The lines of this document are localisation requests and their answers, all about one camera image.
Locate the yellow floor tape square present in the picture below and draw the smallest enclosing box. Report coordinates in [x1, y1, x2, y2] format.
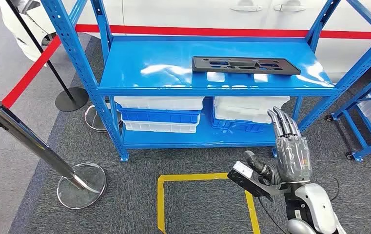
[156, 173, 261, 234]

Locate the long black plastic part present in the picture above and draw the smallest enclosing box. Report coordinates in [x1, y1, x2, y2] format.
[192, 56, 301, 76]

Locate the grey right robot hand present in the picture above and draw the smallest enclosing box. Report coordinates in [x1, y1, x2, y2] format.
[244, 106, 312, 187]

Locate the blue plastic bin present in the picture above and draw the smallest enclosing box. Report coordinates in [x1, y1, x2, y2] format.
[116, 103, 202, 125]
[210, 116, 267, 133]

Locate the chrome stanchion post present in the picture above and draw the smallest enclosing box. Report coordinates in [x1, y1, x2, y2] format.
[84, 104, 122, 133]
[0, 99, 107, 210]

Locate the white car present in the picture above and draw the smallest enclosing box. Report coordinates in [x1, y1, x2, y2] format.
[0, 0, 371, 83]

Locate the blue metal shelf rack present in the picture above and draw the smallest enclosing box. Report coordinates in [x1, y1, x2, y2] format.
[39, 0, 371, 162]

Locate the red barrier belt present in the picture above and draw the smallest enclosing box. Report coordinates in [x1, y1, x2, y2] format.
[1, 35, 62, 109]
[75, 24, 371, 40]

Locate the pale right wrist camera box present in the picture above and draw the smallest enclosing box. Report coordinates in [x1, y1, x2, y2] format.
[227, 161, 283, 198]

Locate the black stanchion post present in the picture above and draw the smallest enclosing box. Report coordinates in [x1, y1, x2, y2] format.
[4, 0, 90, 113]

